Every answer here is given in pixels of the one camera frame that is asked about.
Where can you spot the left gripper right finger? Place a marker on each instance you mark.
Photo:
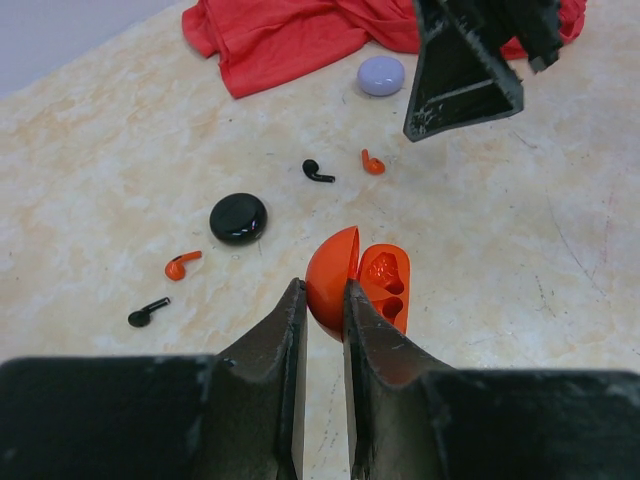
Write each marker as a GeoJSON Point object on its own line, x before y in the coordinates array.
{"type": "Point", "coordinates": [395, 415]}

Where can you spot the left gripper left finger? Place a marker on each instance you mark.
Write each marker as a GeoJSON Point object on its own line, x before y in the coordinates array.
{"type": "Point", "coordinates": [254, 414]}

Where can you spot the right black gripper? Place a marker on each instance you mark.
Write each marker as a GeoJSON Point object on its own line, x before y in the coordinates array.
{"type": "Point", "coordinates": [461, 77]}

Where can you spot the purple earbud charging case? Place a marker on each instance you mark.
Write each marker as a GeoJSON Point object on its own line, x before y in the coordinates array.
{"type": "Point", "coordinates": [381, 76]}

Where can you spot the red earbud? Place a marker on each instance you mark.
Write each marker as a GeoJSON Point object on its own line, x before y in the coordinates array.
{"type": "Point", "coordinates": [175, 269]}
{"type": "Point", "coordinates": [372, 165]}

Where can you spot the black round charging case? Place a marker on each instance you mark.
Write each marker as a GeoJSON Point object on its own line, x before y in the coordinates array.
{"type": "Point", "coordinates": [238, 219]}

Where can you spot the black earbud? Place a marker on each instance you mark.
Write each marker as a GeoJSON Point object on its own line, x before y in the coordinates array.
{"type": "Point", "coordinates": [142, 317]}
{"type": "Point", "coordinates": [311, 170]}

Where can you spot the red crumpled cloth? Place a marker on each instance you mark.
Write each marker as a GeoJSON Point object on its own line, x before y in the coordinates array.
{"type": "Point", "coordinates": [264, 44]}

